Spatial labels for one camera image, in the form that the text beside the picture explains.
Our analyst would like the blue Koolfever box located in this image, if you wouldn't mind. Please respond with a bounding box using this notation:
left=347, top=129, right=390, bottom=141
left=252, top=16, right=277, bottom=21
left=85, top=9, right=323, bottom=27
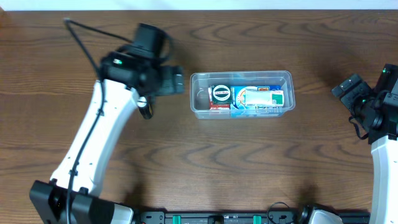
left=230, top=85, right=284, bottom=118

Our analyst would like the red Panadol box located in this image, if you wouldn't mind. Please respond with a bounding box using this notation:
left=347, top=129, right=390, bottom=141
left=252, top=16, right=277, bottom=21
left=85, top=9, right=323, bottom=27
left=208, top=87, right=230, bottom=110

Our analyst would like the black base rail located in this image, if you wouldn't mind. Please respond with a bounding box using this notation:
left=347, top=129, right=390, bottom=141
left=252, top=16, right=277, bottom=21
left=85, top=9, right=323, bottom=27
left=132, top=210, right=301, bottom=224

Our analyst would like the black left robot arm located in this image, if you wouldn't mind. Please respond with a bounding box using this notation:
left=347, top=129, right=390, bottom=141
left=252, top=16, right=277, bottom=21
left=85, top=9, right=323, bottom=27
left=29, top=51, right=184, bottom=223

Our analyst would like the dark bottle white cap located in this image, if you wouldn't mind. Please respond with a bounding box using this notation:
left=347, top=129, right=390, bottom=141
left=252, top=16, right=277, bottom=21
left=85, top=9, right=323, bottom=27
left=137, top=96, right=153, bottom=119

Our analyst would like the clear plastic container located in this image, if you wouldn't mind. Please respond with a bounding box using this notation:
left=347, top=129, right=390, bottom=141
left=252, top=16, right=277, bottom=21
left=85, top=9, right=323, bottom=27
left=190, top=70, right=295, bottom=119

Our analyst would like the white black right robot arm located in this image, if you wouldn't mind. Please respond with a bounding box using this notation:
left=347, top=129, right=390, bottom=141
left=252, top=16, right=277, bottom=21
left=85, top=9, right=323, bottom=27
left=295, top=64, right=397, bottom=224

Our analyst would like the white green Panadol box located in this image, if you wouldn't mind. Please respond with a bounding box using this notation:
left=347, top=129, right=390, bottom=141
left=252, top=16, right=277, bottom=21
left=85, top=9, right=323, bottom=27
left=245, top=90, right=284, bottom=107

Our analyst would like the green Zam-Buk box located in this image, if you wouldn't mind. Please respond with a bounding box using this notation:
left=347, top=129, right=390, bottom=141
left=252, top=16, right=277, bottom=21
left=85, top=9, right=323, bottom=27
left=211, top=85, right=232, bottom=105

